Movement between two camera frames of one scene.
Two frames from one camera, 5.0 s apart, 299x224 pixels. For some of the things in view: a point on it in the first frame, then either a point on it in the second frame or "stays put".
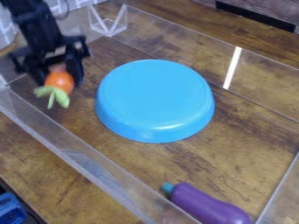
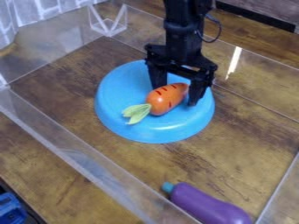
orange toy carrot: x=58 y=87 -> x=160 y=101
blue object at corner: x=12 y=213 stays put
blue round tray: x=154 y=101 stays put
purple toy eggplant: x=204 y=209 stays put
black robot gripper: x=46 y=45 -> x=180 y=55
